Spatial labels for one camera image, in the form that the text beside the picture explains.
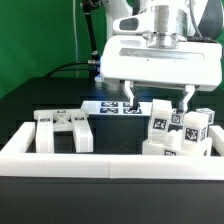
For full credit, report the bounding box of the white U-shaped fence frame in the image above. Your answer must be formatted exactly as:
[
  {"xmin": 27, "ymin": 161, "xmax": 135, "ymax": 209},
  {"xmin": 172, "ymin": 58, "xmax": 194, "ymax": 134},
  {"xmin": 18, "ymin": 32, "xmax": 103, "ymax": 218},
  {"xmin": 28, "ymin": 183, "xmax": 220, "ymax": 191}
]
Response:
[{"xmin": 0, "ymin": 122, "xmax": 224, "ymax": 180}]

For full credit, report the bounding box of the white marker sheet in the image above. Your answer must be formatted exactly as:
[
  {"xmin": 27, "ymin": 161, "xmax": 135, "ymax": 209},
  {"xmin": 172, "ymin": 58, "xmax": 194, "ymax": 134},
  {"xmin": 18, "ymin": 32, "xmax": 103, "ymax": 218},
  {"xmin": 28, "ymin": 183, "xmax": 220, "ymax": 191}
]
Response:
[{"xmin": 81, "ymin": 101, "xmax": 152, "ymax": 116}]

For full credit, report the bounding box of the white tagged cube left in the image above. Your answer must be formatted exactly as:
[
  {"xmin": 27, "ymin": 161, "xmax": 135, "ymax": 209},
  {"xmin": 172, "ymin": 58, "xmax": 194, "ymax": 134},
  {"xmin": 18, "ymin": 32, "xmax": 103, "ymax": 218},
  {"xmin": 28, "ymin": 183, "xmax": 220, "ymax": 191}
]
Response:
[{"xmin": 171, "ymin": 109, "xmax": 184, "ymax": 125}]

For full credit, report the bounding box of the white cable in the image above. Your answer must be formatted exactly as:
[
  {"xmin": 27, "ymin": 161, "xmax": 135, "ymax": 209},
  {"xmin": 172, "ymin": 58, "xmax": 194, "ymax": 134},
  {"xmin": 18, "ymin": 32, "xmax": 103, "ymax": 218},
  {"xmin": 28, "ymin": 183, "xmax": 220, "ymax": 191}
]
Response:
[{"xmin": 72, "ymin": 0, "xmax": 80, "ymax": 79}]

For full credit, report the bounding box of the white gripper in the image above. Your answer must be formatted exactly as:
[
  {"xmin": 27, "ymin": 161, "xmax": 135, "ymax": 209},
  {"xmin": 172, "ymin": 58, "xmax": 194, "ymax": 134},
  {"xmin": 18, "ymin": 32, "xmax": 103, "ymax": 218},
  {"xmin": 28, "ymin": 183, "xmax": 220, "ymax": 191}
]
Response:
[{"xmin": 100, "ymin": 35, "xmax": 222, "ymax": 113}]

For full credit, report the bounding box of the black cable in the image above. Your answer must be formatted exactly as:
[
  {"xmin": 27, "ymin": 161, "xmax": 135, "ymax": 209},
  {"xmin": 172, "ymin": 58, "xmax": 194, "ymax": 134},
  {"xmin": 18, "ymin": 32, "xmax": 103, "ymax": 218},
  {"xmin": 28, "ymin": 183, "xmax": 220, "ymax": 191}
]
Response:
[{"xmin": 44, "ymin": 61, "xmax": 101, "ymax": 79}]

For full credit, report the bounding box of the white tagged cube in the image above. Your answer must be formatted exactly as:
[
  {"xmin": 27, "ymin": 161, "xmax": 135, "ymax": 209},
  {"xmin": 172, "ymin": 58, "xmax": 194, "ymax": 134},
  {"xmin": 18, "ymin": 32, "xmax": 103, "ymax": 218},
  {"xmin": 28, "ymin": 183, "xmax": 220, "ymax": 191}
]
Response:
[
  {"xmin": 196, "ymin": 108, "xmax": 215, "ymax": 132},
  {"xmin": 171, "ymin": 109, "xmax": 184, "ymax": 125}
]

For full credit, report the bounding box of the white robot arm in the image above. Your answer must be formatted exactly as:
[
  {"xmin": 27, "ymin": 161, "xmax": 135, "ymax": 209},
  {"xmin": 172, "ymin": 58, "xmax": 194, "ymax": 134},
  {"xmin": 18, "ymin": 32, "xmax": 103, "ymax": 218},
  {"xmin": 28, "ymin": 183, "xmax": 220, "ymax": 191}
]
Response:
[{"xmin": 100, "ymin": 0, "xmax": 224, "ymax": 111}]

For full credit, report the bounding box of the white tagged cube right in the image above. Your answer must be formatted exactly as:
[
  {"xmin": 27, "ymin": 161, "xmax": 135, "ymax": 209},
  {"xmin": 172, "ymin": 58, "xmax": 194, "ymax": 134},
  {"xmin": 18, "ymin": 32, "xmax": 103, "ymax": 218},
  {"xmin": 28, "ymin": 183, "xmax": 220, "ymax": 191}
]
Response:
[{"xmin": 196, "ymin": 108, "xmax": 215, "ymax": 132}]

